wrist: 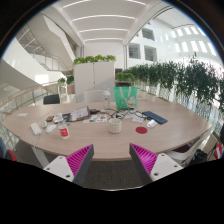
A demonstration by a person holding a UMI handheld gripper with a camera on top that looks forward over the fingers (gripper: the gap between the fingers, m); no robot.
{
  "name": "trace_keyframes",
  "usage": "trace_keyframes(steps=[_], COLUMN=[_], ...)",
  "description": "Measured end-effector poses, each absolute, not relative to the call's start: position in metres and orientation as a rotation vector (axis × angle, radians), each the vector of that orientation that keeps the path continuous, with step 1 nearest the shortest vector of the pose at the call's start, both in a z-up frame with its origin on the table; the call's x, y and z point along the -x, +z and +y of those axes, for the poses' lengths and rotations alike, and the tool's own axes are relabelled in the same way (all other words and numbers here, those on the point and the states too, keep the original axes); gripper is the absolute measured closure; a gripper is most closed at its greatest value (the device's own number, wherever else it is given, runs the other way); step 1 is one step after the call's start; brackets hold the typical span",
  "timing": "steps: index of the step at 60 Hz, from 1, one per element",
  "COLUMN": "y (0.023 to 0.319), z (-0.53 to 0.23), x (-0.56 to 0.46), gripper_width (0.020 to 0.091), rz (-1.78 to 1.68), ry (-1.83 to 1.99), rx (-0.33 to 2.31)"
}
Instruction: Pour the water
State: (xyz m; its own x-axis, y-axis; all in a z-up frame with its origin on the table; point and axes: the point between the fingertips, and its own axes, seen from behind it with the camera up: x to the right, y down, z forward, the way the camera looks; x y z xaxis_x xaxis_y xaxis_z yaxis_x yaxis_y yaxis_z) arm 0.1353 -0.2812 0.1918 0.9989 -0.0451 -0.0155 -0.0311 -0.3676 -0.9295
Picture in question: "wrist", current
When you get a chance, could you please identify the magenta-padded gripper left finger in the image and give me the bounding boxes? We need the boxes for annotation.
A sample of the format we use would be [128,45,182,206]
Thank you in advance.
[43,143,95,188]

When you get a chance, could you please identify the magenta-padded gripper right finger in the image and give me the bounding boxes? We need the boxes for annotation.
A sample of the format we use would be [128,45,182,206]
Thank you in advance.
[128,142,184,186]

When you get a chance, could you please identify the clear red-labelled water bottle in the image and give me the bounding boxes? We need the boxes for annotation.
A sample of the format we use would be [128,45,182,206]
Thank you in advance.
[56,112,71,140]

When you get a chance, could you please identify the white chair with purple seat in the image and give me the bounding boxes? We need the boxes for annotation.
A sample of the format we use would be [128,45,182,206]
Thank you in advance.
[165,128,214,164]

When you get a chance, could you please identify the white computer mouse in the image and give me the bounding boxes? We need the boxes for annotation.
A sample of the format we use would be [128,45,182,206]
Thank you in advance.
[44,123,58,134]

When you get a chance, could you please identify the flat round red coaster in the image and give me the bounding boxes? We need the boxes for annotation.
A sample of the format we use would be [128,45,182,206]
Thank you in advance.
[135,126,149,135]

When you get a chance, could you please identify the small white box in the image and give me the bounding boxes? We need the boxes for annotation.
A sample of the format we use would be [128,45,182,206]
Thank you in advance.
[146,119,158,129]

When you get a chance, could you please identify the white power strip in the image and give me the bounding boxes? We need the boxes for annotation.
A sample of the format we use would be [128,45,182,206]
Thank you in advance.
[30,122,43,137]

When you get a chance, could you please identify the dark blue flat case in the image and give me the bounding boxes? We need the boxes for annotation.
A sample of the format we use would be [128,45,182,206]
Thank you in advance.
[141,110,169,125]

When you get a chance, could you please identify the open book with white pages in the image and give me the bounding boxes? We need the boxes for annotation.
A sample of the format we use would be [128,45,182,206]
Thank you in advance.
[69,106,92,122]

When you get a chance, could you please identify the colourful sticker sheet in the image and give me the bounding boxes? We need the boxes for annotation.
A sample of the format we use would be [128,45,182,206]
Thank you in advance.
[82,114,109,124]

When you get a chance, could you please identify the white patterned mug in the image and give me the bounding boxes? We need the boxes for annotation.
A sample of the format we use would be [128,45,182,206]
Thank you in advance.
[108,117,123,135]

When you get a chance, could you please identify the black chair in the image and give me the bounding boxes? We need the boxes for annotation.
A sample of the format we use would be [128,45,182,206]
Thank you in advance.
[42,93,61,106]

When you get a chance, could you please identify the green tote bag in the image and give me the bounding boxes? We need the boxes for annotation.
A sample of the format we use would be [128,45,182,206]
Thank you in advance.
[113,86,139,111]

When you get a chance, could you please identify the clear tall drink bottle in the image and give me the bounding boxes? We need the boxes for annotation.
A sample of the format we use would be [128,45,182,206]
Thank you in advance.
[102,88,112,111]

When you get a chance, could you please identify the potted green plant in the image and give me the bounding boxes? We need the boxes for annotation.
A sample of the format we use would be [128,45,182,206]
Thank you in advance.
[57,75,76,95]

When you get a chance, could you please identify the green hedge planter row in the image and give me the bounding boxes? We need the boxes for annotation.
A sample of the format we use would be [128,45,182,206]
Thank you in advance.
[115,56,224,113]

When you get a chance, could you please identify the white cabinet with plants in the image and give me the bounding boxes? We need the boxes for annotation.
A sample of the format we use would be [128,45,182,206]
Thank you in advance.
[72,54,117,104]

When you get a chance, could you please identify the black tangled cable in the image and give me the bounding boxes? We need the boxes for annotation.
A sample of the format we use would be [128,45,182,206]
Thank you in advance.
[106,108,148,122]

